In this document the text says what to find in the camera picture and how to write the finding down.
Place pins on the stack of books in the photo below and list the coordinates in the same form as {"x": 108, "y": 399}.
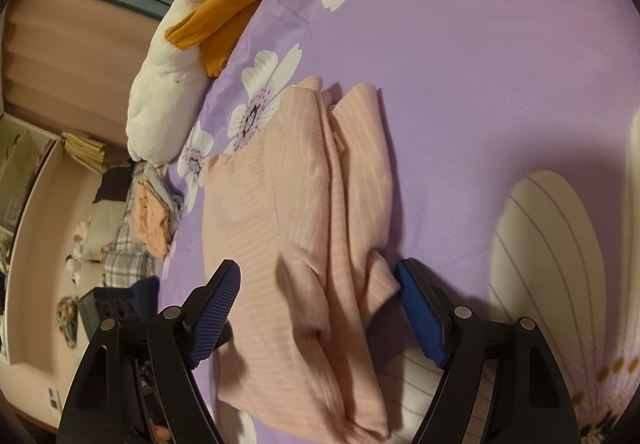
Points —
{"x": 86, "y": 151}

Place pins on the white wall shelf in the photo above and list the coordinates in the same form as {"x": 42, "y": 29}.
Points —
{"x": 24, "y": 149}

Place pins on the orange folded small garment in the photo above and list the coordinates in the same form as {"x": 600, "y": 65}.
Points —
{"x": 151, "y": 220}

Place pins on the purple floral bed sheet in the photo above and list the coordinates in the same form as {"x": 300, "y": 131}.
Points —
{"x": 513, "y": 133}

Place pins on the pink striped knit garment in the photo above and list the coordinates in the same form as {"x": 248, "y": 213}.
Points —
{"x": 304, "y": 210}

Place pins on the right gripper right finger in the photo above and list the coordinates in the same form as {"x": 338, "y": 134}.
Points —
{"x": 529, "y": 401}

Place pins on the white goose plush toy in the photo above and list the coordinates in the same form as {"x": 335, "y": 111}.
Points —
{"x": 190, "y": 47}

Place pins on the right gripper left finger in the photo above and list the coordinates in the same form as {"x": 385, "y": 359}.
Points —
{"x": 125, "y": 365}

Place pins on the plaid blanket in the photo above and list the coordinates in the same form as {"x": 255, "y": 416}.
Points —
{"x": 126, "y": 260}

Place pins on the grey folded garment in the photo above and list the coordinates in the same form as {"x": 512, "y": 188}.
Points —
{"x": 145, "y": 171}

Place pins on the beige curtain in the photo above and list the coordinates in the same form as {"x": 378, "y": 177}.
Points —
{"x": 68, "y": 64}

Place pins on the dark cloth on sofa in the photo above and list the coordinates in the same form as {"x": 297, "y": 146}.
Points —
{"x": 115, "y": 184}

